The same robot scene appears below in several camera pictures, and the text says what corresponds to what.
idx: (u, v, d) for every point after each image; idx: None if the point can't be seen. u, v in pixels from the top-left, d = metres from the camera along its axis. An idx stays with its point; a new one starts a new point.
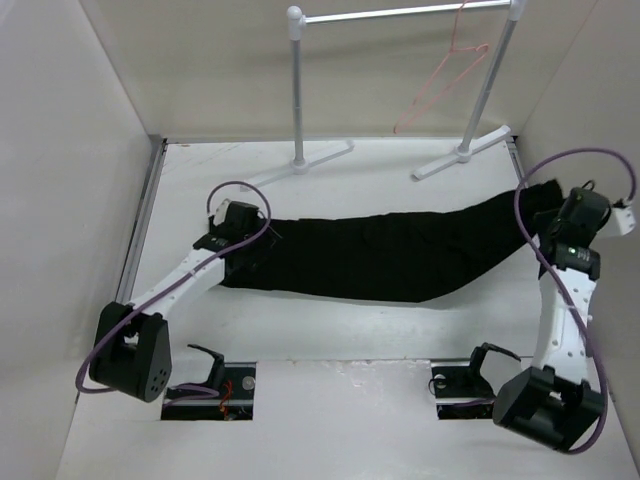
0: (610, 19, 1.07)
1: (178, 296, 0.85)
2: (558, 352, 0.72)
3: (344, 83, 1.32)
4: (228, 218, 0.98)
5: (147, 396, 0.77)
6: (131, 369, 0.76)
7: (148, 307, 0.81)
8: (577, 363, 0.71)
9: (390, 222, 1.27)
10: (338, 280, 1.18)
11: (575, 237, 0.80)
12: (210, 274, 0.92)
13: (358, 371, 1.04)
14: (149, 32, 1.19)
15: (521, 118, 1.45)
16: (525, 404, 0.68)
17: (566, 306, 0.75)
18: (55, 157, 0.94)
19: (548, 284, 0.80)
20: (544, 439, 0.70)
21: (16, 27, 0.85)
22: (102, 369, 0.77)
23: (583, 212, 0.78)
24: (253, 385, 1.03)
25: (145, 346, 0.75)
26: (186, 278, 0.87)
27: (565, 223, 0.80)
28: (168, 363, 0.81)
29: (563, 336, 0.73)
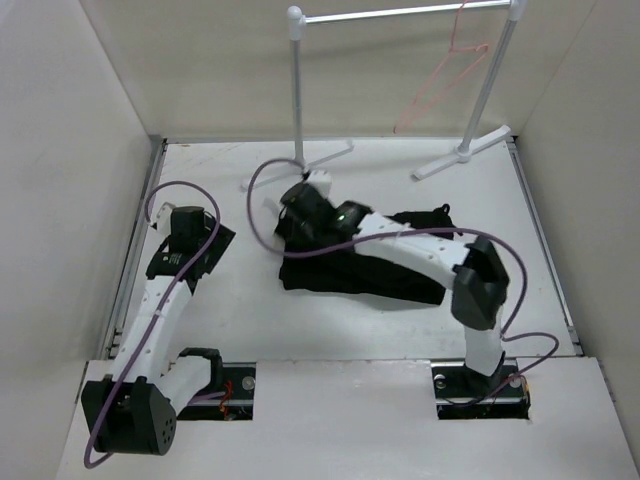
0: (609, 18, 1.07)
1: (154, 346, 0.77)
2: (440, 256, 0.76)
3: (345, 83, 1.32)
4: (175, 232, 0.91)
5: (162, 449, 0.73)
6: (136, 436, 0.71)
7: (127, 376, 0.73)
8: (451, 246, 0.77)
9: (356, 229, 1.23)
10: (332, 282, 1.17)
11: (326, 214, 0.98)
12: (176, 304, 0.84)
13: (358, 371, 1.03)
14: (149, 32, 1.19)
15: (522, 118, 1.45)
16: (482, 297, 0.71)
17: (397, 236, 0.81)
18: (56, 159, 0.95)
19: (368, 243, 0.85)
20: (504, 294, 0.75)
21: (17, 28, 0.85)
22: (106, 444, 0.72)
23: (308, 200, 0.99)
24: (252, 386, 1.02)
25: (143, 414, 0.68)
26: (155, 321, 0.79)
27: (311, 213, 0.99)
28: (172, 409, 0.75)
29: (425, 246, 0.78)
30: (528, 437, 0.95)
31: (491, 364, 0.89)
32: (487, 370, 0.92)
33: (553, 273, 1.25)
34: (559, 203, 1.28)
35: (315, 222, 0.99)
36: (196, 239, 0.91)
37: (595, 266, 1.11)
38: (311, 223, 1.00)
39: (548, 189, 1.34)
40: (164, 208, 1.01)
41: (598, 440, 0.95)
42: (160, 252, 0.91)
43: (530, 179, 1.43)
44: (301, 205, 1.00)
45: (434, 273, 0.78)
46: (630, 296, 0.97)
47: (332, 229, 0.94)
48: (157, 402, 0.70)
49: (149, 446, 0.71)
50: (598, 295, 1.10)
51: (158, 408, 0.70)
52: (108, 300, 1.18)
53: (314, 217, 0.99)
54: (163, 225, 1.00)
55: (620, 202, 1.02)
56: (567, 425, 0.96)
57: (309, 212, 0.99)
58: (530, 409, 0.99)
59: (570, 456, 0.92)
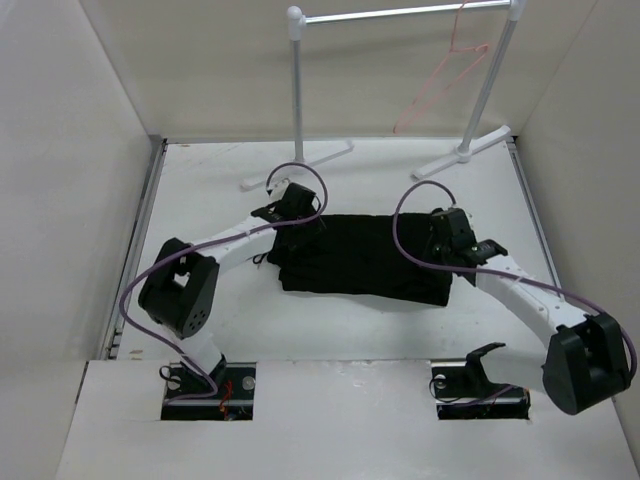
0: (609, 18, 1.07)
1: (232, 249, 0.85)
2: (552, 314, 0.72)
3: (345, 83, 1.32)
4: (285, 199, 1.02)
5: (184, 332, 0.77)
6: (175, 302, 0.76)
7: (203, 249, 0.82)
8: (569, 309, 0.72)
9: (350, 231, 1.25)
10: (333, 278, 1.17)
11: (466, 244, 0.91)
12: (259, 243, 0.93)
13: (357, 372, 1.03)
14: (150, 32, 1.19)
15: (522, 119, 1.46)
16: (581, 372, 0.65)
17: (515, 281, 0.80)
18: (56, 160, 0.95)
19: (488, 278, 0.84)
20: (612, 386, 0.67)
21: (17, 28, 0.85)
22: (149, 297, 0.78)
23: (456, 221, 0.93)
24: (252, 385, 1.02)
25: (195, 282, 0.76)
26: (240, 237, 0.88)
27: (451, 235, 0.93)
28: (208, 307, 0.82)
29: (540, 300, 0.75)
30: (528, 437, 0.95)
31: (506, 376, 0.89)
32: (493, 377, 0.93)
33: (553, 272, 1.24)
34: (560, 203, 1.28)
35: (450, 245, 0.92)
36: (298, 212, 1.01)
37: (595, 267, 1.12)
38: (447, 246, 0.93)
39: (548, 189, 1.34)
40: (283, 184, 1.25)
41: (598, 441, 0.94)
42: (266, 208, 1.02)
43: (530, 179, 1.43)
44: (447, 225, 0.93)
45: (540, 330, 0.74)
46: (630, 297, 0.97)
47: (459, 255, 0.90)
48: (209, 281, 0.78)
49: (176, 320, 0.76)
50: (598, 295, 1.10)
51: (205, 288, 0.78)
52: (108, 300, 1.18)
53: (452, 240, 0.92)
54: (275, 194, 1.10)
55: (621, 201, 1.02)
56: (568, 427, 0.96)
57: (447, 232, 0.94)
58: (530, 409, 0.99)
59: (570, 457, 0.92)
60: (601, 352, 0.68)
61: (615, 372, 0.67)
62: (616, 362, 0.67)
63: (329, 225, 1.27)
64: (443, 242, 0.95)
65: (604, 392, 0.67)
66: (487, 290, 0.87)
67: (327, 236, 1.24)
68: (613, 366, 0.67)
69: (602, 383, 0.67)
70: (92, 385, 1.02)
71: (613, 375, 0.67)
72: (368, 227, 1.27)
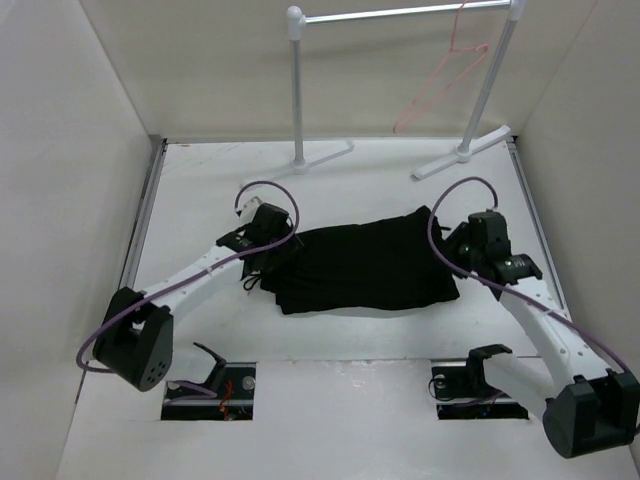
0: (609, 18, 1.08)
1: (189, 291, 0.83)
2: (573, 359, 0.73)
3: (345, 83, 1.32)
4: (256, 221, 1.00)
5: (141, 386, 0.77)
6: (132, 357, 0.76)
7: (157, 297, 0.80)
8: (591, 359, 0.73)
9: (352, 236, 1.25)
10: (334, 294, 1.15)
11: (498, 254, 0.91)
12: (227, 274, 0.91)
13: (357, 372, 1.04)
14: (149, 32, 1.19)
15: (521, 119, 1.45)
16: (589, 424, 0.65)
17: (543, 313, 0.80)
18: (56, 160, 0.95)
19: (513, 300, 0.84)
20: (613, 441, 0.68)
21: (16, 28, 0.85)
22: (104, 349, 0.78)
23: (493, 228, 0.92)
24: (252, 385, 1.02)
25: (148, 342, 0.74)
26: (201, 275, 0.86)
27: (486, 242, 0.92)
28: (168, 358, 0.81)
29: (564, 340, 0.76)
30: (527, 437, 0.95)
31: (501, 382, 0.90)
32: (490, 380, 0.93)
33: (554, 274, 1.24)
34: (560, 204, 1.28)
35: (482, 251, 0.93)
36: (269, 234, 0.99)
37: (594, 267, 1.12)
38: (479, 252, 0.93)
39: (548, 189, 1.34)
40: (253, 201, 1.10)
41: None
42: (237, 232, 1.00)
43: (530, 179, 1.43)
44: (484, 229, 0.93)
45: (556, 370, 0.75)
46: (630, 298, 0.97)
47: (490, 263, 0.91)
48: (163, 335, 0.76)
49: (132, 375, 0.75)
50: (598, 296, 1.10)
51: (160, 344, 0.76)
52: (108, 301, 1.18)
53: (485, 247, 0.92)
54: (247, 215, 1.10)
55: (620, 202, 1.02)
56: None
57: (481, 238, 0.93)
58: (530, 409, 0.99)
59: (569, 457, 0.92)
60: (612, 406, 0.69)
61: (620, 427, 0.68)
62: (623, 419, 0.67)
63: (326, 236, 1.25)
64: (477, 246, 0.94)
65: (604, 445, 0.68)
66: (509, 308, 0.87)
67: (326, 250, 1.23)
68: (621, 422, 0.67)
69: (603, 437, 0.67)
70: (93, 385, 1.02)
71: (618, 429, 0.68)
72: (370, 232, 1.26)
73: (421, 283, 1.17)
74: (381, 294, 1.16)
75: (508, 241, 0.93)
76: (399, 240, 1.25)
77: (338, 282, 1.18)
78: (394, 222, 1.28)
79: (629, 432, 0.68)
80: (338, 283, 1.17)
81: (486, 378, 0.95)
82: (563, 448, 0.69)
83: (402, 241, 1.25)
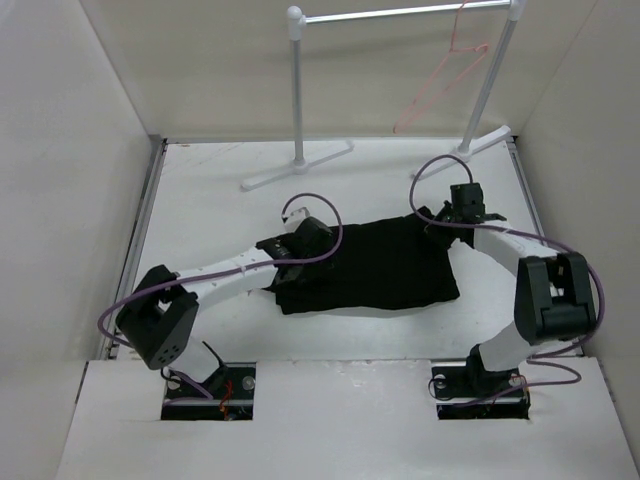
0: (609, 18, 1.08)
1: (220, 286, 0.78)
2: (528, 250, 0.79)
3: (345, 83, 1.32)
4: (298, 233, 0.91)
5: (151, 364, 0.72)
6: (150, 331, 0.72)
7: (189, 282, 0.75)
8: (544, 249, 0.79)
9: (353, 236, 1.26)
10: (335, 294, 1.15)
11: (474, 214, 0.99)
12: (257, 277, 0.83)
13: (357, 371, 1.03)
14: (149, 32, 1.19)
15: (522, 118, 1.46)
16: (541, 293, 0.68)
17: (505, 231, 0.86)
18: (56, 160, 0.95)
19: (483, 235, 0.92)
20: (574, 321, 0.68)
21: (16, 28, 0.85)
22: (127, 318, 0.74)
23: (469, 193, 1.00)
24: (252, 386, 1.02)
25: (169, 321, 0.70)
26: (234, 272, 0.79)
27: (462, 205, 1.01)
28: (185, 342, 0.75)
29: (521, 242, 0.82)
30: (527, 437, 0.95)
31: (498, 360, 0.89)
32: (487, 363, 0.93)
33: None
34: (561, 204, 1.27)
35: (460, 214, 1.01)
36: (309, 249, 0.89)
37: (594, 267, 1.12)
38: (458, 214, 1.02)
39: (548, 189, 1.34)
40: (301, 211, 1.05)
41: (598, 441, 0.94)
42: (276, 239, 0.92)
43: (530, 179, 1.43)
44: (461, 195, 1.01)
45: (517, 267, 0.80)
46: (631, 297, 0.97)
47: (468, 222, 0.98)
48: (185, 319, 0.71)
49: (146, 350, 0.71)
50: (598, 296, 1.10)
51: (180, 327, 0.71)
52: (108, 300, 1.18)
53: (462, 210, 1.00)
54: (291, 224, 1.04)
55: (621, 201, 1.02)
56: (568, 427, 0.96)
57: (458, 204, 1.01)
58: (530, 409, 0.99)
59: (569, 457, 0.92)
60: (568, 290, 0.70)
61: (578, 305, 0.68)
62: (580, 296, 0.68)
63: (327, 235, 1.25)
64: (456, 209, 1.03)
65: (565, 326, 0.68)
66: (483, 249, 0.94)
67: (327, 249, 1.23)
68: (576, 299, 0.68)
69: (566, 318, 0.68)
70: (93, 385, 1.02)
71: (576, 309, 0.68)
72: (371, 232, 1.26)
73: (421, 283, 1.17)
74: (381, 293, 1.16)
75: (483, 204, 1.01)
76: (400, 239, 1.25)
77: (339, 281, 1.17)
78: (395, 221, 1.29)
79: (590, 317, 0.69)
80: (338, 282, 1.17)
81: (486, 365, 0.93)
82: (530, 332, 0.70)
83: (403, 240, 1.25)
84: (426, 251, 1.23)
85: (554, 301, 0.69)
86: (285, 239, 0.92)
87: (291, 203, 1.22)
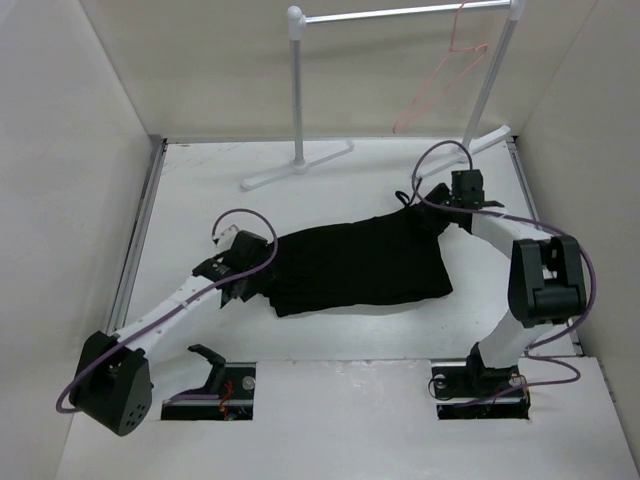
0: (610, 18, 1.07)
1: (165, 330, 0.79)
2: (523, 233, 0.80)
3: (345, 83, 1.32)
4: (234, 247, 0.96)
5: (120, 430, 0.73)
6: (108, 403, 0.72)
7: (132, 342, 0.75)
8: (540, 232, 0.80)
9: (351, 235, 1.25)
10: (335, 293, 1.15)
11: (473, 201, 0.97)
12: (204, 306, 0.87)
13: (357, 372, 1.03)
14: (148, 33, 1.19)
15: (521, 118, 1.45)
16: (531, 274, 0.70)
17: (501, 218, 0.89)
18: (55, 159, 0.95)
19: (481, 219, 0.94)
20: (567, 301, 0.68)
21: (16, 28, 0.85)
22: (80, 397, 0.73)
23: (469, 179, 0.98)
24: (252, 385, 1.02)
25: (123, 386, 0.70)
26: (177, 311, 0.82)
27: (462, 192, 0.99)
28: (149, 398, 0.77)
29: (516, 226, 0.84)
30: (527, 437, 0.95)
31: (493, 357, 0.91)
32: (486, 362, 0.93)
33: None
34: (560, 204, 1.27)
35: (459, 200, 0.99)
36: (249, 260, 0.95)
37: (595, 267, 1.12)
38: (456, 200, 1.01)
39: (548, 189, 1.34)
40: (231, 229, 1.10)
41: (597, 441, 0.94)
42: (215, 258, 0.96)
43: (531, 179, 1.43)
44: (460, 182, 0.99)
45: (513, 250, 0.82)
46: (631, 297, 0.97)
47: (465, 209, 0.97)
48: (140, 379, 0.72)
49: (110, 420, 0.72)
50: (599, 296, 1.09)
51: (137, 387, 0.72)
52: (108, 300, 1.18)
53: (461, 197, 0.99)
54: (225, 243, 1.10)
55: (621, 201, 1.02)
56: (568, 427, 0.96)
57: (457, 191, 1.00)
58: (530, 409, 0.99)
59: (569, 457, 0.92)
60: (561, 269, 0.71)
61: (569, 286, 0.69)
62: (571, 275, 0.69)
63: (325, 234, 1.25)
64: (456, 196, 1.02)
65: (557, 306, 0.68)
66: (481, 233, 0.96)
67: (325, 248, 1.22)
68: (568, 278, 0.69)
69: (558, 298, 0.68)
70: None
71: (568, 289, 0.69)
72: (370, 231, 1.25)
73: (418, 278, 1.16)
74: (379, 290, 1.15)
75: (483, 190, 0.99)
76: (397, 236, 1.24)
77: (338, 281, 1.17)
78: (393, 217, 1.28)
79: (582, 299, 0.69)
80: (336, 282, 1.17)
81: (486, 364, 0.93)
82: (523, 313, 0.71)
83: (401, 237, 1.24)
84: (425, 249, 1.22)
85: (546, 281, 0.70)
86: (223, 256, 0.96)
87: (217, 222, 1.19)
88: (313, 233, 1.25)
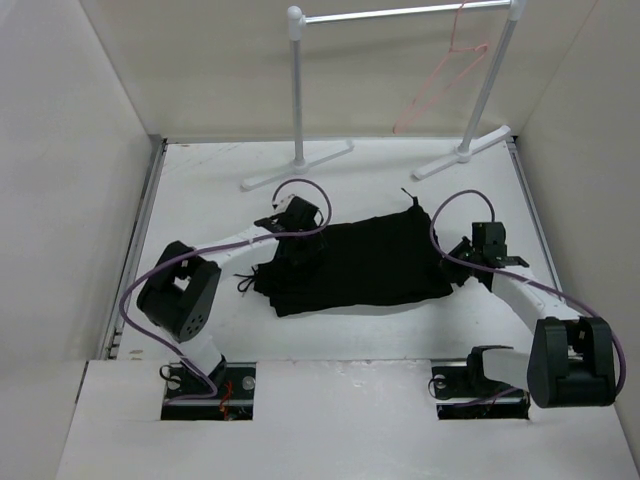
0: (609, 18, 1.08)
1: (235, 254, 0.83)
2: (548, 307, 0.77)
3: (345, 83, 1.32)
4: (288, 211, 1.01)
5: (181, 336, 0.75)
6: (175, 303, 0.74)
7: (205, 253, 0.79)
8: (566, 308, 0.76)
9: (350, 236, 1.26)
10: (335, 293, 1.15)
11: (495, 254, 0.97)
12: (260, 251, 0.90)
13: (357, 372, 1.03)
14: (149, 33, 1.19)
15: (521, 119, 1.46)
16: (558, 365, 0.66)
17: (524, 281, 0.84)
18: (55, 159, 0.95)
19: (501, 280, 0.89)
20: (592, 391, 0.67)
21: (16, 28, 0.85)
22: (150, 296, 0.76)
23: (492, 232, 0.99)
24: (252, 385, 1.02)
25: (195, 287, 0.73)
26: (243, 244, 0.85)
27: (483, 244, 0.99)
28: (208, 311, 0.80)
29: (541, 297, 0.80)
30: (527, 437, 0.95)
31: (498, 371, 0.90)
32: (488, 374, 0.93)
33: (554, 274, 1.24)
34: (560, 204, 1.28)
35: (480, 252, 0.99)
36: (300, 224, 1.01)
37: (595, 267, 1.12)
38: (477, 250, 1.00)
39: (548, 189, 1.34)
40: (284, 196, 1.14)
41: (597, 441, 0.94)
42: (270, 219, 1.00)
43: (531, 179, 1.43)
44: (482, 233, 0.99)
45: None
46: (631, 298, 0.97)
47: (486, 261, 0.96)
48: (209, 287, 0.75)
49: (172, 324, 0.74)
50: (599, 296, 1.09)
51: (207, 292, 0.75)
52: (108, 300, 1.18)
53: (482, 249, 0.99)
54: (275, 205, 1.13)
55: (621, 201, 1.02)
56: (568, 427, 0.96)
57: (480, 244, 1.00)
58: (530, 409, 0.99)
59: (569, 457, 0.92)
60: (589, 355, 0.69)
61: (597, 376, 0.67)
62: (600, 366, 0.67)
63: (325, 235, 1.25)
64: (477, 247, 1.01)
65: (581, 395, 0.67)
66: (501, 293, 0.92)
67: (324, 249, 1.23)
68: (597, 369, 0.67)
69: (582, 389, 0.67)
70: (92, 385, 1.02)
71: (595, 379, 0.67)
72: (369, 232, 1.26)
73: (417, 279, 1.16)
74: (379, 291, 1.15)
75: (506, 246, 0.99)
76: (396, 237, 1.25)
77: (338, 282, 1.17)
78: (392, 218, 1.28)
79: (609, 389, 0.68)
80: (337, 282, 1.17)
81: (486, 375, 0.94)
82: (541, 397, 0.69)
83: (400, 238, 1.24)
84: (424, 249, 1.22)
85: (573, 369, 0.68)
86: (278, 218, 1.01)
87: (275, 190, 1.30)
88: None
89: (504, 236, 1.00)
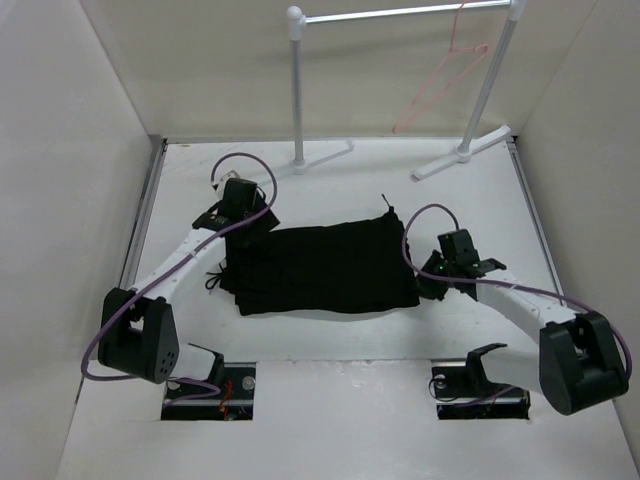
0: (610, 18, 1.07)
1: (181, 277, 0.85)
2: (543, 312, 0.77)
3: (344, 82, 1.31)
4: (226, 198, 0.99)
5: (156, 377, 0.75)
6: (140, 352, 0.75)
7: (150, 292, 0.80)
8: (560, 309, 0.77)
9: (337, 236, 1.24)
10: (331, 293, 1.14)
11: (469, 262, 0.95)
12: (210, 254, 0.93)
13: (357, 372, 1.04)
14: (147, 33, 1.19)
15: (521, 118, 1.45)
16: (571, 370, 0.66)
17: (510, 287, 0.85)
18: (55, 159, 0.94)
19: (486, 290, 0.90)
20: (608, 386, 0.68)
21: (15, 29, 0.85)
22: (110, 354, 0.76)
23: (459, 242, 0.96)
24: (252, 385, 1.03)
25: (151, 331, 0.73)
26: (188, 260, 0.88)
27: (455, 255, 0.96)
28: (176, 345, 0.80)
29: (533, 301, 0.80)
30: (527, 437, 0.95)
31: (500, 375, 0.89)
32: (490, 377, 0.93)
33: (553, 273, 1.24)
34: (560, 204, 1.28)
35: (454, 264, 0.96)
36: (241, 208, 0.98)
37: (594, 267, 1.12)
38: (449, 263, 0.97)
39: (548, 189, 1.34)
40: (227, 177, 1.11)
41: (597, 440, 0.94)
42: (210, 211, 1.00)
43: (530, 179, 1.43)
44: (451, 246, 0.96)
45: (534, 330, 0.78)
46: (630, 297, 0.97)
47: (465, 272, 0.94)
48: (167, 323, 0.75)
49: (145, 370, 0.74)
50: (598, 296, 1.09)
51: (166, 329, 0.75)
52: None
53: (456, 260, 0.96)
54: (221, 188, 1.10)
55: (621, 201, 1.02)
56: (568, 427, 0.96)
57: (452, 257, 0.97)
58: (530, 409, 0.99)
59: (568, 457, 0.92)
60: (594, 350, 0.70)
61: (607, 371, 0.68)
62: (608, 359, 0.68)
63: (310, 237, 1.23)
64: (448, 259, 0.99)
65: (599, 393, 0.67)
66: (488, 301, 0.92)
67: (312, 250, 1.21)
68: (606, 363, 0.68)
69: (598, 386, 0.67)
70: (92, 385, 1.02)
71: (607, 374, 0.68)
72: (350, 235, 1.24)
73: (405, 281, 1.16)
74: (371, 293, 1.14)
75: (474, 250, 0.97)
76: (376, 240, 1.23)
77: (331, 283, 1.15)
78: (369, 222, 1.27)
79: (621, 378, 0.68)
80: (328, 286, 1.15)
81: (486, 374, 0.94)
82: (562, 405, 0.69)
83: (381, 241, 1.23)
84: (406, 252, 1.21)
85: (584, 369, 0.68)
86: (218, 208, 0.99)
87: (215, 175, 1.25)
88: (307, 230, 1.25)
89: (469, 240, 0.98)
